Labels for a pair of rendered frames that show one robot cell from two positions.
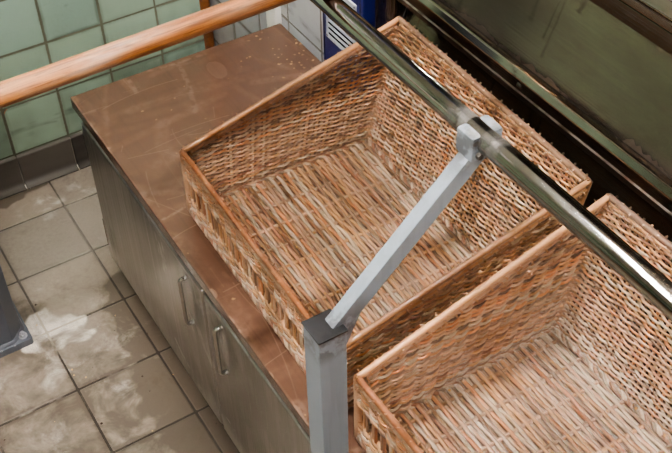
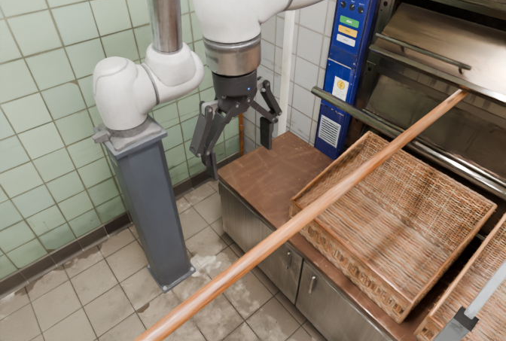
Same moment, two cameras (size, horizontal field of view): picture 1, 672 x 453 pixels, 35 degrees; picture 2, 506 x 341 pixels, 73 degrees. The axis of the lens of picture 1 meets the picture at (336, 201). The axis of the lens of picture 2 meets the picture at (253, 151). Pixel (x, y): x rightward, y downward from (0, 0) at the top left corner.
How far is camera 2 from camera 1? 0.85 m
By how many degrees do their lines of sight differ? 7
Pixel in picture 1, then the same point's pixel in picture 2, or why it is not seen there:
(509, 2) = (443, 127)
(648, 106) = not seen: outside the picture
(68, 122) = (190, 172)
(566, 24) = (482, 138)
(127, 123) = (244, 181)
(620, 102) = not seen: outside the picture
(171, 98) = (258, 168)
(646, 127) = not seen: outside the picture
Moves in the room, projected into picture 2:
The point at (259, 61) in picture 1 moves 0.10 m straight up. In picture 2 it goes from (288, 147) to (288, 133)
